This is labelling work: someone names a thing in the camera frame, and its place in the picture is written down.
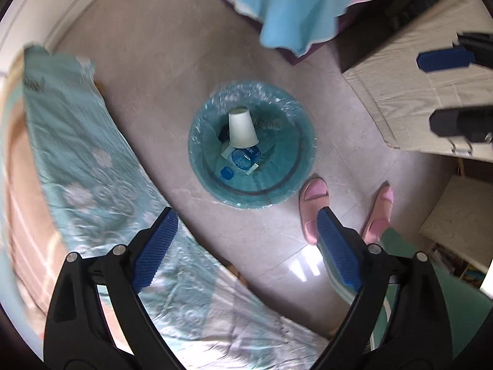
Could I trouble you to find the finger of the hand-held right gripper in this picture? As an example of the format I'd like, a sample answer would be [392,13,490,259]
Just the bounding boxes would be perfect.
[429,107,493,143]
[417,32,493,73]

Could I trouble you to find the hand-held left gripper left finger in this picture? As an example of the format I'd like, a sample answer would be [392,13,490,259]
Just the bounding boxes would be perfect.
[43,206,181,370]

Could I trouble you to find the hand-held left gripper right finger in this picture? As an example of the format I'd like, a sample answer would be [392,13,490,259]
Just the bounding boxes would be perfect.
[312,206,452,370]

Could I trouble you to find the blue lined trash bin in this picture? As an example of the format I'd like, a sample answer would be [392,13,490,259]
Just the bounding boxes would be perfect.
[188,80,317,209]

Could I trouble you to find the clear water bottle blue label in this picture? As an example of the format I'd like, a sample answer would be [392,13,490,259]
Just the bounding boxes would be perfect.
[219,146,263,180]

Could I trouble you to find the clear ribbed small bottle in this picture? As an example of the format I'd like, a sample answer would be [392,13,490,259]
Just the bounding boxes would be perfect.
[254,117,283,131]

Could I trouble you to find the white paper cup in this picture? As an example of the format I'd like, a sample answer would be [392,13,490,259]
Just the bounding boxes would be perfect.
[228,107,259,148]

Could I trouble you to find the pink slipper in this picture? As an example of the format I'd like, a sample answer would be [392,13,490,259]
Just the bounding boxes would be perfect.
[360,183,394,241]
[298,177,331,245]

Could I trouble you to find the white low shelf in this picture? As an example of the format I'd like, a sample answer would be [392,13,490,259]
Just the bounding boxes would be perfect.
[418,175,493,278]

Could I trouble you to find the teal floral bed sheet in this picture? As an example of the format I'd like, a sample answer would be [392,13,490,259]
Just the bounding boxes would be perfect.
[11,46,336,370]

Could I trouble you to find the green trousers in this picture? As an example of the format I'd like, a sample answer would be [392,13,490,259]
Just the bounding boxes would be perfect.
[321,227,493,370]

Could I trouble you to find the pink striped cloth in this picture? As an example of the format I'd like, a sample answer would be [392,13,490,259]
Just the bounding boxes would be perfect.
[0,58,74,355]

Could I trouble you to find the light blue pink blanket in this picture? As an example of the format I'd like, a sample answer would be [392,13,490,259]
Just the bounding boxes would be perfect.
[200,0,422,59]

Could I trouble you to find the white cabinet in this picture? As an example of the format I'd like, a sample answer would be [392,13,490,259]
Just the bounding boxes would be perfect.
[0,0,112,74]

